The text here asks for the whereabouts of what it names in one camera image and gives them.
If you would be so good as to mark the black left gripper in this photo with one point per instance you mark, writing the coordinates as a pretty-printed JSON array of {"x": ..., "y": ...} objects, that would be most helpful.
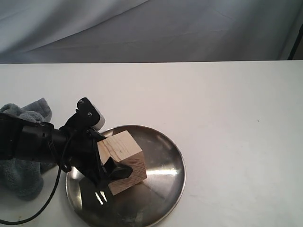
[{"x": 75, "y": 145}]

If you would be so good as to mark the grey fleece cloth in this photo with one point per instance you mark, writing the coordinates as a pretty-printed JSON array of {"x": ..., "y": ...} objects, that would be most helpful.
[{"x": 24, "y": 178}]

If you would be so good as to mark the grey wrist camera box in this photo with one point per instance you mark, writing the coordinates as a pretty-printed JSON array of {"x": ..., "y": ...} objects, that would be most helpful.
[{"x": 98, "y": 118}]

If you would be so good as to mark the round stainless steel plate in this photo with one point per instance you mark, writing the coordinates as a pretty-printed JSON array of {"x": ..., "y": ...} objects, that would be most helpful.
[{"x": 142, "y": 205}]

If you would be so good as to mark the grey backdrop cloth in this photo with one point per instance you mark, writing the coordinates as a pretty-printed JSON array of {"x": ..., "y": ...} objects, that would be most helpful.
[{"x": 127, "y": 31}]

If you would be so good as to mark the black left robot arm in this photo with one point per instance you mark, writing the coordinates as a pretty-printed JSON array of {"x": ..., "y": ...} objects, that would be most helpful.
[{"x": 26, "y": 140}]

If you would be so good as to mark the black backdrop stand pole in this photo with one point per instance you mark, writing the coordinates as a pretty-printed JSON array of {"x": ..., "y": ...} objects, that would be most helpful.
[{"x": 295, "y": 45}]

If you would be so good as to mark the light wooden cube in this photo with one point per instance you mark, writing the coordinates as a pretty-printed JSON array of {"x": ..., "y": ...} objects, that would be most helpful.
[{"x": 123, "y": 149}]

